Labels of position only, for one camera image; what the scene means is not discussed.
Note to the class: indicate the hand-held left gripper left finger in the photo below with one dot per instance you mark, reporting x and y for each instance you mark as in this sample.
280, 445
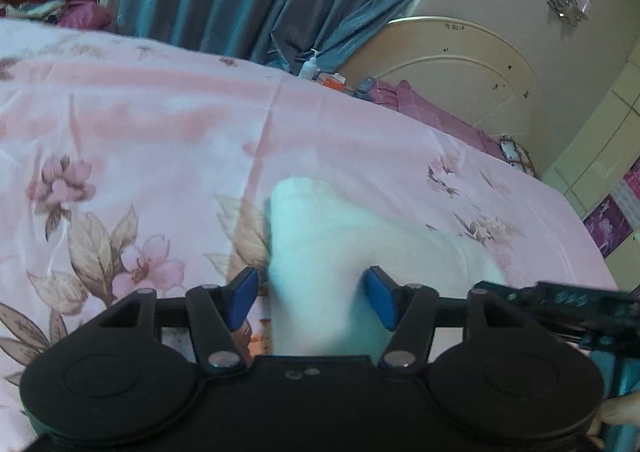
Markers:
243, 296

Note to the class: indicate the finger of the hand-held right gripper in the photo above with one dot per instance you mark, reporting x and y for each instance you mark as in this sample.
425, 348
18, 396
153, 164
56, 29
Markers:
505, 291

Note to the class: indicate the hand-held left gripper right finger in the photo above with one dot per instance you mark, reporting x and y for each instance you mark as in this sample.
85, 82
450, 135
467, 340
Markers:
380, 299

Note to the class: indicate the white knitted garment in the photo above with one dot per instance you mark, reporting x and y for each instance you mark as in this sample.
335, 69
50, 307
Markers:
320, 252

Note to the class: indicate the person's right hand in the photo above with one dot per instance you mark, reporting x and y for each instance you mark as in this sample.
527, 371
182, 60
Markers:
620, 414

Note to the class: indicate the patterned cushion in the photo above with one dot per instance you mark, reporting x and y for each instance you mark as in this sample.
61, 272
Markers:
517, 154

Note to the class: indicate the pink floral bedsheet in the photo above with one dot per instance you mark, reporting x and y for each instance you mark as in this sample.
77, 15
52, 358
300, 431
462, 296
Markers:
150, 132

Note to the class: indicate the purple quilted blanket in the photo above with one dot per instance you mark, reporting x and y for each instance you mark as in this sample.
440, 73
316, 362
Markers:
435, 114

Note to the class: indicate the blue small container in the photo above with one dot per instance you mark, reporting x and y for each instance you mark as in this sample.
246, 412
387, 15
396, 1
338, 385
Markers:
365, 88

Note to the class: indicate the orange small box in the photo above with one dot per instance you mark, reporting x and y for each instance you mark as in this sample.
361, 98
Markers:
332, 81

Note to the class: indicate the cream arched bed board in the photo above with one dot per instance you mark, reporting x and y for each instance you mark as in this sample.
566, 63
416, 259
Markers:
450, 67

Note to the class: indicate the white plastic bottle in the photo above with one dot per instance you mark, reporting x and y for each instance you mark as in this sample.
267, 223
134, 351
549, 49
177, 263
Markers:
309, 67

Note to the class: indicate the magenta cloth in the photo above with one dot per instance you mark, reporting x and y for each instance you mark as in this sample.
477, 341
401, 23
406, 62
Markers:
85, 14

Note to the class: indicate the purple floral wall tile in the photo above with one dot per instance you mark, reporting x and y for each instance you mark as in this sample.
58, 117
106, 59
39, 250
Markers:
607, 224

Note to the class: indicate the silver wall ornament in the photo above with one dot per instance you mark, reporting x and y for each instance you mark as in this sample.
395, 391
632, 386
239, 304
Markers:
567, 4

